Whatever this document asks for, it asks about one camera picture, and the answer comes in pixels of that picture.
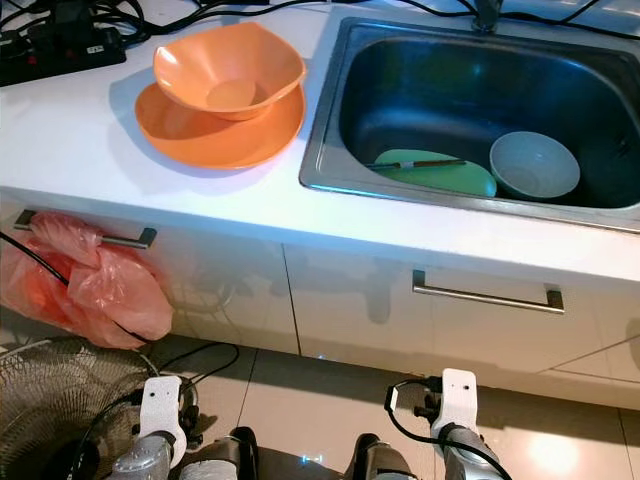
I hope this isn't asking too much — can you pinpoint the metal cabinet handle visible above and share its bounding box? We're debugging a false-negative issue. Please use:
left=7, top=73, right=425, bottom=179
left=15, top=208, right=158, bottom=249
left=412, top=270, right=566, bottom=314

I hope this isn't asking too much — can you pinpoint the stainless steel sink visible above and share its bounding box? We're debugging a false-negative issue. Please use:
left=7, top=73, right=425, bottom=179
left=298, top=15, right=640, bottom=236

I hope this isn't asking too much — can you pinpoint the black power strip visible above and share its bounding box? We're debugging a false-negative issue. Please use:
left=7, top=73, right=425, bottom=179
left=0, top=20, right=126, bottom=86

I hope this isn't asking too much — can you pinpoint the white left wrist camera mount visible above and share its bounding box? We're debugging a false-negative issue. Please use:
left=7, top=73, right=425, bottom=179
left=140, top=375, right=186, bottom=466

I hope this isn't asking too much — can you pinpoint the red plastic bag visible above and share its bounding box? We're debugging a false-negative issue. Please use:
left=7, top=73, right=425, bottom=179
left=0, top=210, right=173, bottom=351

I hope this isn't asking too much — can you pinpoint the grey wire fan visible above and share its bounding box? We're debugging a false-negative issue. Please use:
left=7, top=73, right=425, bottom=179
left=0, top=340, right=161, bottom=480

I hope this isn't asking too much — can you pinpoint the metal cutlery utensil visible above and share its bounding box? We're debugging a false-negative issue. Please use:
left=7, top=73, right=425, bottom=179
left=375, top=157, right=468, bottom=169

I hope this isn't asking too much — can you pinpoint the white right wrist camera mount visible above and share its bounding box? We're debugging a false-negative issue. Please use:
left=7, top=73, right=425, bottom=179
left=432, top=368, right=479, bottom=441

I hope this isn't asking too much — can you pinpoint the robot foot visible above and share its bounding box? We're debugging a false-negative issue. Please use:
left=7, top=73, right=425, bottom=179
left=350, top=432, right=426, bottom=480
left=180, top=427, right=256, bottom=480

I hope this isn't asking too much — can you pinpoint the orange plastic plate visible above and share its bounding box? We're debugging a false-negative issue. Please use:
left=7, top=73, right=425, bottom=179
left=135, top=80, right=306, bottom=169

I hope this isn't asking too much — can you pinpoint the green plate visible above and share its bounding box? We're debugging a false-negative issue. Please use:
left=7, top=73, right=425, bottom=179
left=372, top=148, right=499, bottom=198

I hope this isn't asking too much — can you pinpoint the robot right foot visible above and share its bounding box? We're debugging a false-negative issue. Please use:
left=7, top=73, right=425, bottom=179
left=350, top=432, right=426, bottom=480

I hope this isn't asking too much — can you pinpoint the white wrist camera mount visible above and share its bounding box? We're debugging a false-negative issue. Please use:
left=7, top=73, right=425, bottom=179
left=432, top=368, right=479, bottom=441
left=140, top=375, right=186, bottom=466

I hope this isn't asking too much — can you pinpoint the grey bowl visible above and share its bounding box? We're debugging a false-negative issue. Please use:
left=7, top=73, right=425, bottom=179
left=490, top=130, right=583, bottom=199

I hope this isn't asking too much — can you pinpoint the white kitchen cabinet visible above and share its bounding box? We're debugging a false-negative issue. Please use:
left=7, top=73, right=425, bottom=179
left=0, top=190, right=640, bottom=381

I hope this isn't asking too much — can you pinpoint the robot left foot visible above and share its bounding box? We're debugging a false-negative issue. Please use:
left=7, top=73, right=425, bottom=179
left=180, top=427, right=256, bottom=480

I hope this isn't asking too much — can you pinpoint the dark metal faucet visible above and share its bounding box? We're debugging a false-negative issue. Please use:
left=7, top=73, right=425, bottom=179
left=472, top=0, right=506, bottom=33

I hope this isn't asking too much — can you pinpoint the long thin black cable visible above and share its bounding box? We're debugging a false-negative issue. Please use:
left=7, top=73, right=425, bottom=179
left=0, top=230, right=153, bottom=343

